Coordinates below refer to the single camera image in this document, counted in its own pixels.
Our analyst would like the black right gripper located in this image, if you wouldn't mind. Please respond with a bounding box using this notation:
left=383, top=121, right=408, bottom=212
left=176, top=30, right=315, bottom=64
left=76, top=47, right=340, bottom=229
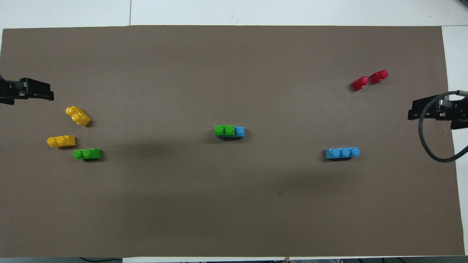
left=407, top=95, right=468, bottom=130

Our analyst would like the red one-stud toy brick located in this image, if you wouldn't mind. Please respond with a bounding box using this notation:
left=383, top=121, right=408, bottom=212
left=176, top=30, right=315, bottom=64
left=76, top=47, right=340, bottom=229
left=351, top=76, right=370, bottom=92
left=370, top=69, right=389, bottom=84

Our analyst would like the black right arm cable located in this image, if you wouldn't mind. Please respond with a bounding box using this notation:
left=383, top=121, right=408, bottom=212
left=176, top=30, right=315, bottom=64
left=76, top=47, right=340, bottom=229
left=418, top=90, right=468, bottom=163

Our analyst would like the yellow two-stud toy brick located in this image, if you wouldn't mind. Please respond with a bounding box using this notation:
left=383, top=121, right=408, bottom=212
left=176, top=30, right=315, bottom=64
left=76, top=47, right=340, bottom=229
left=47, top=135, right=76, bottom=148
left=65, top=106, right=92, bottom=127

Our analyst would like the black floor cable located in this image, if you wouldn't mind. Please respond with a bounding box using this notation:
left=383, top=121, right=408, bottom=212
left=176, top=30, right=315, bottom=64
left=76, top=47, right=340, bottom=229
left=79, top=257, right=123, bottom=263

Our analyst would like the brown table mat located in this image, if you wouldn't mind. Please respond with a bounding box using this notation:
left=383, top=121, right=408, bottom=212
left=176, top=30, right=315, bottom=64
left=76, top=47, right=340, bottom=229
left=0, top=25, right=465, bottom=258

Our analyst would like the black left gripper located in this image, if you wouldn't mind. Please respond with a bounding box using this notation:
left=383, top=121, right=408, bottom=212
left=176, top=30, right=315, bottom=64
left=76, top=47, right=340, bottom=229
left=0, top=75, right=55, bottom=106

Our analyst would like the green two-stud toy brick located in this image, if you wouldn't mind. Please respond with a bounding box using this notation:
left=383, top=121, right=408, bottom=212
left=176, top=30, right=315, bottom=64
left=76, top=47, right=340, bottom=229
left=214, top=125, right=235, bottom=137
left=73, top=148, right=102, bottom=161

